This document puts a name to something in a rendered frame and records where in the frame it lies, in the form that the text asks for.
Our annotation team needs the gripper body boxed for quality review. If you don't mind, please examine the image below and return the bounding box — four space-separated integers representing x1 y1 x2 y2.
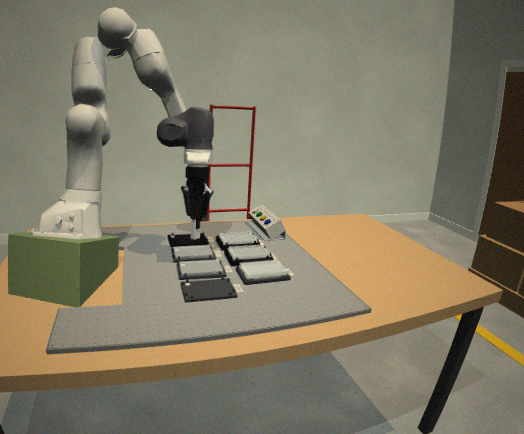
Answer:
185 166 209 196

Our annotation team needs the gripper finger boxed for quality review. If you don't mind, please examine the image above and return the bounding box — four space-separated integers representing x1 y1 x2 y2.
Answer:
192 183 213 239
181 184 195 239

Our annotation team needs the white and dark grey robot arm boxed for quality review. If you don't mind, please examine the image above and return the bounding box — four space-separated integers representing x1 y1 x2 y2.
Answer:
30 7 214 239

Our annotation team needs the beige button panel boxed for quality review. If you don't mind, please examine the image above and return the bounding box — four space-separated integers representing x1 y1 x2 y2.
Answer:
248 204 286 241

